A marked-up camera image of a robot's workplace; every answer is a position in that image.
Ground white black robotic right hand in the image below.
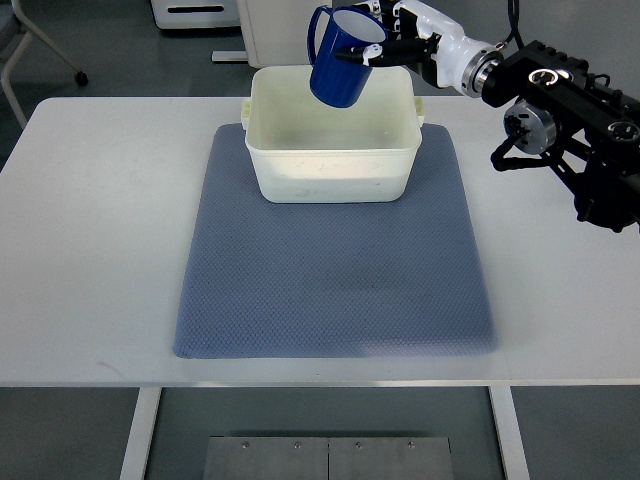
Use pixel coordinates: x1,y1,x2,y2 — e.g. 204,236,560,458
355,1,503,98

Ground blue enamel mug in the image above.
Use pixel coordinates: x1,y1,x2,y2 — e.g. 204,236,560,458
307,5,388,108

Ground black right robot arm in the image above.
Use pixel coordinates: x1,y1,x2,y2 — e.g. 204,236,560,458
471,1,639,233

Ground white plastic box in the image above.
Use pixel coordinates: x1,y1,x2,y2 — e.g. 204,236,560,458
241,65,424,203

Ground white appliance with slot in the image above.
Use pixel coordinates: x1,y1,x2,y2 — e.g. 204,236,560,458
150,0,240,30

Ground blue textured mat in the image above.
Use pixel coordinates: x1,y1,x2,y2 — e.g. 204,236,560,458
173,124,497,359

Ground white chair with casters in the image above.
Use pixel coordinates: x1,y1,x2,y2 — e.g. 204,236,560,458
1,0,89,129

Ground metal floor plate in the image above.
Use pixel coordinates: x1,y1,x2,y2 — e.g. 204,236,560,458
203,436,454,479

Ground white cabinet pedestal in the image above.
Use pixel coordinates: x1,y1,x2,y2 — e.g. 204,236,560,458
211,0,325,68

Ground white table frame legs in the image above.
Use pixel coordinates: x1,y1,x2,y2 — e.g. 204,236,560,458
119,385,530,479

